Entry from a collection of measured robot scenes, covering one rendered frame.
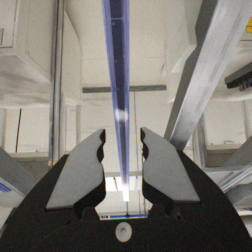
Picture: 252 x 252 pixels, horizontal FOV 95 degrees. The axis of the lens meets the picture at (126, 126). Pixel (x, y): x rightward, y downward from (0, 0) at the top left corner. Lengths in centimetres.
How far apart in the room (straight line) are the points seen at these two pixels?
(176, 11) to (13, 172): 57
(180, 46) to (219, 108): 250
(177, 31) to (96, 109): 199
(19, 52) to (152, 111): 185
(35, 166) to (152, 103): 182
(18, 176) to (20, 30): 51
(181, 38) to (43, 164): 83
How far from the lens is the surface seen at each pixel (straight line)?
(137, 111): 208
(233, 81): 80
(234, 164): 59
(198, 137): 66
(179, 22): 22
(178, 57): 20
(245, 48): 64
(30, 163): 89
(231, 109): 282
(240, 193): 67
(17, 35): 64
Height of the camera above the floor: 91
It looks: 6 degrees down
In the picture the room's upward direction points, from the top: 178 degrees clockwise
